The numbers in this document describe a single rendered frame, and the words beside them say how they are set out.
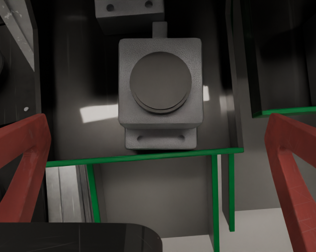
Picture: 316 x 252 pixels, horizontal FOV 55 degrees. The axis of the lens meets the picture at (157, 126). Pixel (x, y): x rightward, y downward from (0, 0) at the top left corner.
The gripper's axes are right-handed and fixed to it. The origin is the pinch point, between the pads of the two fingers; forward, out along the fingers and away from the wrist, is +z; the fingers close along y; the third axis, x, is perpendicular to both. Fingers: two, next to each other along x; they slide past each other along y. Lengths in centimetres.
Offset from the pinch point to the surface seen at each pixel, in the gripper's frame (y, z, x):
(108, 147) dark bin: 3.5, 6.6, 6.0
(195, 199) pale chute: -4.6, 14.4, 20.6
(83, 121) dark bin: 5.3, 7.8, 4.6
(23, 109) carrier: 22.4, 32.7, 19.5
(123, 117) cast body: 1.8, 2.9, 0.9
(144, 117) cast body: 0.7, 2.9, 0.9
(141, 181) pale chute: 2.0, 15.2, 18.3
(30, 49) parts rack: 10.3, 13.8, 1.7
